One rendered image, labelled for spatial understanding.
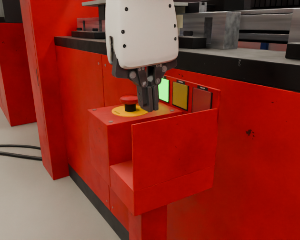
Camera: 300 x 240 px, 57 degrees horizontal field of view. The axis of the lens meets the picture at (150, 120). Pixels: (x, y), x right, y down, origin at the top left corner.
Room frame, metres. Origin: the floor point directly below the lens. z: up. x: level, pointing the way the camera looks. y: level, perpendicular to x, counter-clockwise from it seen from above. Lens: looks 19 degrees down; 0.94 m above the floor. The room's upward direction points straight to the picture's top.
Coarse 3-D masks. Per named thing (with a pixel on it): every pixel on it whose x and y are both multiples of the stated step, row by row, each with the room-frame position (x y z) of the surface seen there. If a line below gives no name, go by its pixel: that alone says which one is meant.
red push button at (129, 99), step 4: (124, 96) 0.51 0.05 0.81; (128, 96) 0.51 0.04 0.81; (132, 96) 0.51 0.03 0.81; (136, 96) 0.51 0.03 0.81; (120, 100) 0.50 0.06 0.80; (124, 100) 0.50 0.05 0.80; (128, 100) 0.50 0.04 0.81; (132, 100) 0.50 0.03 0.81; (136, 100) 0.50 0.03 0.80; (124, 104) 0.51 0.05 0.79; (128, 104) 0.50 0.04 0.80; (132, 104) 0.50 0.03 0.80; (128, 108) 0.50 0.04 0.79; (132, 108) 0.50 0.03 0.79
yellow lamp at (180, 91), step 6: (174, 84) 0.53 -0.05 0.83; (180, 84) 0.51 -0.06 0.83; (174, 90) 0.53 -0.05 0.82; (180, 90) 0.51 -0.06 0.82; (186, 90) 0.50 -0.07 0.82; (174, 96) 0.53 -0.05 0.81; (180, 96) 0.51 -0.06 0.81; (186, 96) 0.50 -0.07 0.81; (174, 102) 0.53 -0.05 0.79; (180, 102) 0.51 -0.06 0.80; (186, 102) 0.50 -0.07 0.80; (186, 108) 0.50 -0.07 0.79
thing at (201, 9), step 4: (188, 4) 0.90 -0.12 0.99; (192, 4) 0.89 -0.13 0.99; (196, 4) 0.87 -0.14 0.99; (200, 4) 0.87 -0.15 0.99; (204, 4) 0.87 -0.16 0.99; (188, 8) 0.90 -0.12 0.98; (192, 8) 0.88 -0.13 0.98; (196, 8) 0.87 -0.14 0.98; (200, 8) 0.87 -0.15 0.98; (204, 8) 0.87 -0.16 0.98; (188, 12) 0.90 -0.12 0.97; (192, 12) 0.88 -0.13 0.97; (196, 12) 0.87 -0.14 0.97
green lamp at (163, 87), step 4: (164, 80) 0.56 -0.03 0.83; (168, 80) 0.55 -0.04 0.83; (160, 84) 0.57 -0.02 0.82; (164, 84) 0.56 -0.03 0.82; (168, 84) 0.55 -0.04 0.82; (160, 88) 0.57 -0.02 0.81; (164, 88) 0.56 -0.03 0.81; (168, 88) 0.55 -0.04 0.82; (160, 92) 0.57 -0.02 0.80; (164, 92) 0.56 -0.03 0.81; (168, 92) 0.55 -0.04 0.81; (160, 96) 0.57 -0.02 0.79; (164, 96) 0.56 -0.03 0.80
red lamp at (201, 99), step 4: (196, 92) 0.47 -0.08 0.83; (200, 92) 0.46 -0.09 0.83; (204, 92) 0.46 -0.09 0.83; (208, 92) 0.45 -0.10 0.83; (196, 96) 0.47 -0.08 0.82; (200, 96) 0.46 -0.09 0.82; (204, 96) 0.46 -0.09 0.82; (208, 96) 0.45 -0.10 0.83; (196, 100) 0.47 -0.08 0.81; (200, 100) 0.46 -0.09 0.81; (204, 100) 0.45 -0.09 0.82; (208, 100) 0.45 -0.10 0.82; (192, 104) 0.48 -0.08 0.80; (196, 104) 0.47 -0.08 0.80; (200, 104) 0.46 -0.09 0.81; (204, 104) 0.45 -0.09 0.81; (208, 104) 0.45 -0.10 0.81; (192, 108) 0.48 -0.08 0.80; (196, 108) 0.47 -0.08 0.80; (200, 108) 0.46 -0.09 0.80; (204, 108) 0.45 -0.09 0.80; (208, 108) 0.45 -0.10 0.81
